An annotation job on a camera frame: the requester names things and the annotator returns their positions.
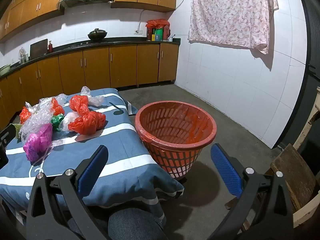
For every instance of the dark cutting board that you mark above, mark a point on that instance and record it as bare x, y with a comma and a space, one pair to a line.
38, 47

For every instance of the black countertop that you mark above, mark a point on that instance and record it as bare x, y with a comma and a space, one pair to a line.
120, 40

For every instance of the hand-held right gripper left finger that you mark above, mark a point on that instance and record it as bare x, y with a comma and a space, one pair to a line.
93, 168

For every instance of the black wok with lid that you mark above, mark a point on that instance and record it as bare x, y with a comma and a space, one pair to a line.
97, 33

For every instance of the person's leg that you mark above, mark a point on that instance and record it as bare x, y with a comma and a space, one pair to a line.
135, 223

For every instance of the wooden upper cabinets long run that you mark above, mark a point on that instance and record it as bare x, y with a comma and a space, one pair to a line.
30, 5

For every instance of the red canister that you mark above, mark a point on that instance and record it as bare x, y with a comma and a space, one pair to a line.
166, 32

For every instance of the white painted wooden frame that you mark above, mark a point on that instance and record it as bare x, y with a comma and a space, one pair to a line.
303, 135

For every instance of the clear bag on counter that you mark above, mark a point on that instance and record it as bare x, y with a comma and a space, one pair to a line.
22, 55

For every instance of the clear plastic bag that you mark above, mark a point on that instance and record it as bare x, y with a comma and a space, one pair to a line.
95, 99
45, 100
60, 98

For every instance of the green pot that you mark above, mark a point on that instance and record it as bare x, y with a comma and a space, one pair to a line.
3, 70

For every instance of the green plastic bag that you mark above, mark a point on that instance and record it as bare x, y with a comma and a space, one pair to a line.
57, 121

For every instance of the green canister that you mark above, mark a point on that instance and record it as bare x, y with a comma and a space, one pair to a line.
158, 34

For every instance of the red plastic bag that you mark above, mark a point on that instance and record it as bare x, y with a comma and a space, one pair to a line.
25, 115
87, 123
57, 108
78, 103

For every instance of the magenta plastic bag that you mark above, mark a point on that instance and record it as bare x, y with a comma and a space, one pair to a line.
37, 143

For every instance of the white translucent plastic bag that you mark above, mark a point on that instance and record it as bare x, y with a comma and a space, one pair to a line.
68, 120

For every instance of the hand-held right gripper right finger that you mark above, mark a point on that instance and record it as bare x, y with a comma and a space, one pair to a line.
225, 171

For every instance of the yellow-green plastic bag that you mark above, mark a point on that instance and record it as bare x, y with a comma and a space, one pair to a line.
17, 130

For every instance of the wooden lower cabinets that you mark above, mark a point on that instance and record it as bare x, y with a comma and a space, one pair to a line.
100, 65

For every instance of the floral hanging cloth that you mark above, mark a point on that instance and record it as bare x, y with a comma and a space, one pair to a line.
230, 12

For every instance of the red bag over canisters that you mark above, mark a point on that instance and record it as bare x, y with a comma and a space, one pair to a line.
157, 23

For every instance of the red basket liner bag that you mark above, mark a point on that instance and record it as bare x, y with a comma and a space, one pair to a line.
150, 137

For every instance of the red bottle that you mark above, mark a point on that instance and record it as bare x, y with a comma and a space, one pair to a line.
50, 47

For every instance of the worn wooden stool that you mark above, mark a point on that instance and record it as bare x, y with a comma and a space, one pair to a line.
292, 175

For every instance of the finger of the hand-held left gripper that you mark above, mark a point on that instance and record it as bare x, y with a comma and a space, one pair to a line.
9, 133
3, 156

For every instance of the red plastic basket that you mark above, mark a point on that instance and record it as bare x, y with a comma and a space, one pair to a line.
175, 155

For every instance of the white mug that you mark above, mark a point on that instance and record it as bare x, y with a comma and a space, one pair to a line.
171, 39

